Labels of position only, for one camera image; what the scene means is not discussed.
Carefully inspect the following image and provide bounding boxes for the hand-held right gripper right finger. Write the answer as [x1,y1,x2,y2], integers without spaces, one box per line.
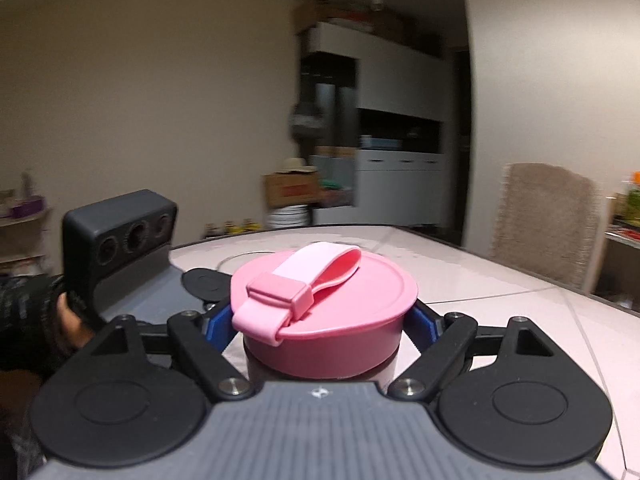
[387,302,557,402]

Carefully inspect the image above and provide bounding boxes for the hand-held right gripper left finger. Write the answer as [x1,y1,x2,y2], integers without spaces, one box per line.
[82,304,255,402]

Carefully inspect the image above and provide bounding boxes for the pink bottle cap with strap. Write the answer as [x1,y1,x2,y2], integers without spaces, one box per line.
[230,241,419,380]

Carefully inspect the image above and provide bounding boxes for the person's left forearm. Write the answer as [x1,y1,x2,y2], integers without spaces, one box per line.
[0,274,68,373]

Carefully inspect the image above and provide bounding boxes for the person's left hand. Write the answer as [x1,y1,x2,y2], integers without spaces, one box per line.
[56,290,101,351]

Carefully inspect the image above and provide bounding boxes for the purple container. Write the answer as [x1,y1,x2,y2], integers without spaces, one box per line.
[12,199,45,218]

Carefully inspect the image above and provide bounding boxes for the colourful cloth pile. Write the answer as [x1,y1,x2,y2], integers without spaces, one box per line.
[320,180,356,208]

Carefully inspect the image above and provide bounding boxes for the printed cardboard box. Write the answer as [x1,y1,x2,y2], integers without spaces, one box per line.
[263,171,321,208]

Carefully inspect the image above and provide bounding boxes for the chair with beige quilted cover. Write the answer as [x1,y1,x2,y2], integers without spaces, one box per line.
[489,162,603,291]

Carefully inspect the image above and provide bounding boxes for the dark door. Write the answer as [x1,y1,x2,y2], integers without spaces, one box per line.
[452,47,473,246]

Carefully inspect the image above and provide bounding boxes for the straw hat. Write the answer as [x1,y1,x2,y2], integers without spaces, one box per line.
[277,157,317,173]

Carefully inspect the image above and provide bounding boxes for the pale blue box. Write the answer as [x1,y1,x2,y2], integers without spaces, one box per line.
[360,135,401,150]

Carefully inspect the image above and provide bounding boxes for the wooden side shelf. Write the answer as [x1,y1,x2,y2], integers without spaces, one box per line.
[590,195,640,311]

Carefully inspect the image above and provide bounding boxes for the grey hanging bag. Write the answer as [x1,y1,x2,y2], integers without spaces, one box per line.
[289,102,326,140]

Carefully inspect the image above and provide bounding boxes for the person's patterned clothing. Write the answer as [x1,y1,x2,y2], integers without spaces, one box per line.
[0,367,51,480]

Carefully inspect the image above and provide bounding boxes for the white tall cabinet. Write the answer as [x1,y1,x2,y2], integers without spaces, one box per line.
[299,22,458,228]

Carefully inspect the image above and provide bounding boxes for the green jar with orange lid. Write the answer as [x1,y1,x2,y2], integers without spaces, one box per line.
[619,172,640,218]

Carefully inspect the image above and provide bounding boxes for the light brown cardboard box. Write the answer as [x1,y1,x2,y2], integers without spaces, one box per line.
[295,0,328,33]

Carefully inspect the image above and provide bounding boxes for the dark brown cardboard boxes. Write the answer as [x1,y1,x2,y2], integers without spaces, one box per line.
[325,0,443,56]

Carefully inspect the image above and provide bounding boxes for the wooden wall shelf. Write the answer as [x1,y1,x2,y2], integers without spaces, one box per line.
[0,200,53,266]

